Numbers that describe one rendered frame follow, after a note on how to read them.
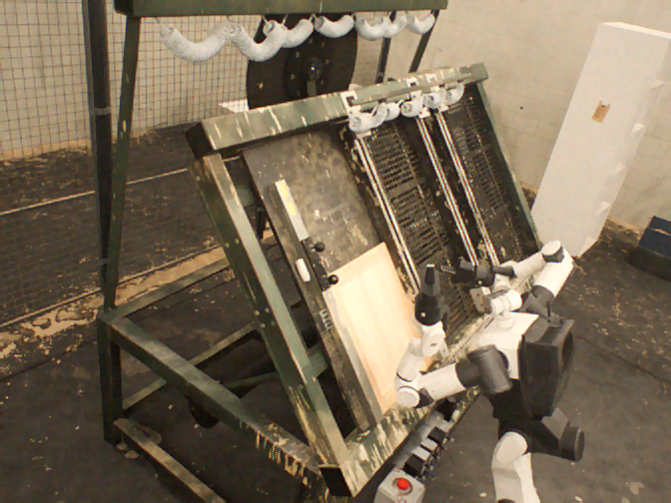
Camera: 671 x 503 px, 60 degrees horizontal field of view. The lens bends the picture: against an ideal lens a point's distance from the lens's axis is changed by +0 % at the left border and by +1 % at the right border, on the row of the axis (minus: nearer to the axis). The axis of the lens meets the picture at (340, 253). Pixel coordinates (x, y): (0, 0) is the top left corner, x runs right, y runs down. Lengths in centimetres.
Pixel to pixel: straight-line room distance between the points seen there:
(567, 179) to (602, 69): 101
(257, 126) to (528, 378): 121
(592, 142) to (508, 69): 208
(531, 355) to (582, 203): 400
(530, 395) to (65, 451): 226
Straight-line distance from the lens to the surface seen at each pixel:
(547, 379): 202
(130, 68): 211
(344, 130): 240
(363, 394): 215
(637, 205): 725
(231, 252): 191
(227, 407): 233
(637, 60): 561
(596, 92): 570
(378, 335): 228
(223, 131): 187
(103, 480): 316
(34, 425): 345
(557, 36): 728
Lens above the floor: 246
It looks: 30 degrees down
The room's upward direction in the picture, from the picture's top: 10 degrees clockwise
